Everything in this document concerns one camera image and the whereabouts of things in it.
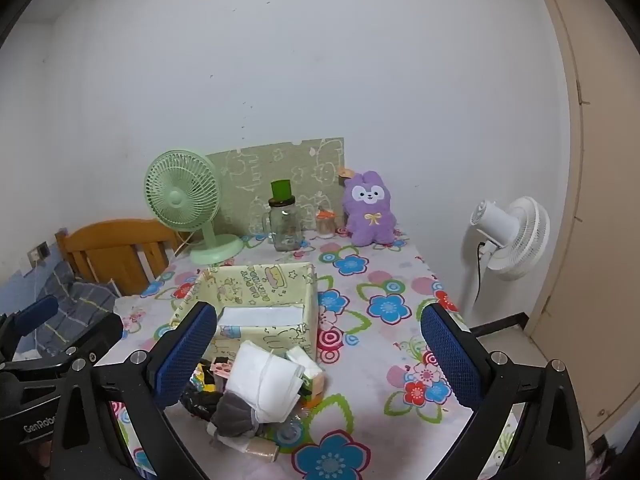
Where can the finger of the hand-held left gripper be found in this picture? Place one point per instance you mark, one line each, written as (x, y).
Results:
(35, 312)
(100, 332)

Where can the yellow cartoon packet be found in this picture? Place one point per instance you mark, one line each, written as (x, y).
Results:
(202, 375)

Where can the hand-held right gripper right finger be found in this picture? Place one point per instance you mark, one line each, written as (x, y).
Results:
(450, 360)

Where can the green desk fan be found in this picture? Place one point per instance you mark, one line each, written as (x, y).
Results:
(180, 195)

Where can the floral tablecloth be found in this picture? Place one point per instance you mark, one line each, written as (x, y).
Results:
(380, 360)

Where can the grey sock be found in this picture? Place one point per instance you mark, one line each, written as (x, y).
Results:
(235, 410)

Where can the glass jar mug green lid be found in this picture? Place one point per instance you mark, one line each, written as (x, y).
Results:
(285, 225)

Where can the beige wardrobe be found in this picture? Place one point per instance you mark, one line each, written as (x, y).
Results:
(600, 210)

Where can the purple plush bunny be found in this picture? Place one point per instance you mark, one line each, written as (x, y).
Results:
(370, 210)

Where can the white standing fan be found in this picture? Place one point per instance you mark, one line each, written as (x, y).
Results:
(515, 237)

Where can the wall socket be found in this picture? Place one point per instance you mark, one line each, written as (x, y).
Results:
(39, 254)

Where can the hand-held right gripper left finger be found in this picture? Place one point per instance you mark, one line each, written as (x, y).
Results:
(187, 355)

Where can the green printed board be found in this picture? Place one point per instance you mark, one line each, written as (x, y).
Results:
(300, 160)

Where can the blue plaid bedding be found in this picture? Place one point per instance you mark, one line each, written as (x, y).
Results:
(75, 300)

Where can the brown paper tag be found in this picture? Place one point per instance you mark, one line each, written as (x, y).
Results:
(345, 174)

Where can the clear plastic zip bag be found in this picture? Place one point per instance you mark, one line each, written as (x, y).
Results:
(292, 432)

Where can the yellow printed storage box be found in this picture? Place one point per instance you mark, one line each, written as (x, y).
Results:
(270, 285)

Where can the pink packet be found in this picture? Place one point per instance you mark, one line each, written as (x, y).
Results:
(222, 365)

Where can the white cloth bundle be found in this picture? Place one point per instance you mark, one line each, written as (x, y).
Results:
(265, 380)

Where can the small jar orange lid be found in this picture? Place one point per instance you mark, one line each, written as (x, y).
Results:
(325, 225)

